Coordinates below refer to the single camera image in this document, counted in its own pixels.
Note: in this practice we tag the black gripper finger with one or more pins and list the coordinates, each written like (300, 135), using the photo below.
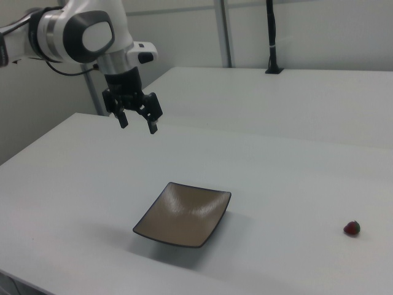
(121, 118)
(152, 113)

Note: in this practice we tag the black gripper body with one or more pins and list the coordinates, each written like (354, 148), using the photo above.
(122, 81)

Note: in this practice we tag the square brown ceramic plate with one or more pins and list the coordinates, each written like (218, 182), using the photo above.
(184, 215)

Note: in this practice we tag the black camera pole with base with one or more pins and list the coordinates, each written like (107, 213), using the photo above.
(271, 30)

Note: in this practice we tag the grey metal partition post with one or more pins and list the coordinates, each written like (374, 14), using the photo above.
(222, 30)
(93, 92)

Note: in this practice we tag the red strawberry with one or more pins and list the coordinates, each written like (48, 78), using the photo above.
(351, 229)

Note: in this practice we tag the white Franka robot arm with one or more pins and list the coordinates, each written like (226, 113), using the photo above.
(92, 37)

